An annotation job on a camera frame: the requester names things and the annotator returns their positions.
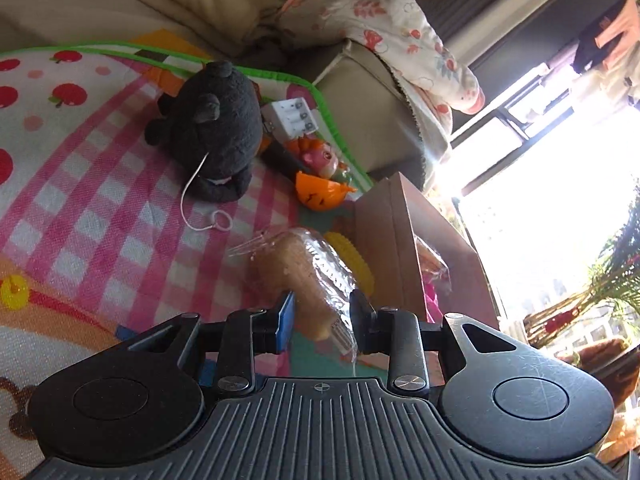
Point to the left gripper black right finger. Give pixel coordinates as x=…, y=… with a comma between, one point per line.
x=395, y=333

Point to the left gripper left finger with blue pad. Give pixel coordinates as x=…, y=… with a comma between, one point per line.
x=248, y=333

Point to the yellow corn toy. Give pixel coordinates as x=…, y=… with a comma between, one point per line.
x=352, y=258

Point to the packaged bread orange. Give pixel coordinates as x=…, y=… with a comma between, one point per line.
x=433, y=267

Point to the packaged bun small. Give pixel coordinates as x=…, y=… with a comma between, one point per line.
x=302, y=261

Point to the orange toy half shell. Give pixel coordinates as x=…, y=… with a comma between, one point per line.
x=320, y=194

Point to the dark grey plush mouse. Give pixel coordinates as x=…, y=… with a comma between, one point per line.
x=213, y=129

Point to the white battery charger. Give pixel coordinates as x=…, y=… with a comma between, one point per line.
x=288, y=120

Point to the pink cardboard box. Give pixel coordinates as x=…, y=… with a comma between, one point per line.
x=387, y=218

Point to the colourful cartoon play mat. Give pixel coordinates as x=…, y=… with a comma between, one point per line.
x=98, y=241

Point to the potted green plant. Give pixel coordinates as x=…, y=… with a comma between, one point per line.
x=613, y=279

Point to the beige sofa armrest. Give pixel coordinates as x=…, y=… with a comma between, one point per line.
x=386, y=127

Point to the floral pink white blanket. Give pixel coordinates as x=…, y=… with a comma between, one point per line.
x=398, y=32

